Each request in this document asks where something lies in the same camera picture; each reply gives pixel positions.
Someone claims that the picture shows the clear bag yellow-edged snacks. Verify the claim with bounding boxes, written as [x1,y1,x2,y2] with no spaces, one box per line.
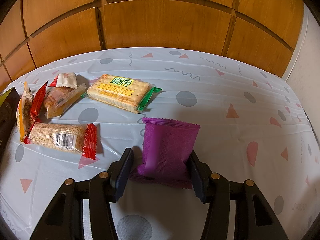
[16,81,34,142]

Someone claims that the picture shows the purple snack packet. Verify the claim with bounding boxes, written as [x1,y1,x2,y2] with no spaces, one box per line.
[130,117,200,189]

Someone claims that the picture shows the clear layered cake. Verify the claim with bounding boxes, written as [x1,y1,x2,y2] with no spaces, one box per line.
[43,83,87,119]

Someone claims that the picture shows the Weidan cracker pack green ends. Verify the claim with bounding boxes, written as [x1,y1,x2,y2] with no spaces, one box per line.
[85,74,162,114]

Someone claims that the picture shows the gold metal tin box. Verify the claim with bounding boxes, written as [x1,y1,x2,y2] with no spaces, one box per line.
[0,87,20,158]

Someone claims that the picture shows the small red patterned candy packet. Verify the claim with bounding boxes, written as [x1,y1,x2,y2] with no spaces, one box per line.
[30,81,48,125]

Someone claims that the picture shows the red white Kiss snack packet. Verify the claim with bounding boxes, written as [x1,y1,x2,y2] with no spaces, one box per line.
[49,73,78,89]

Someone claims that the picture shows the sesame bar red-end wrapper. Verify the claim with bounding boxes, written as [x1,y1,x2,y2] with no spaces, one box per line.
[24,122,97,160]

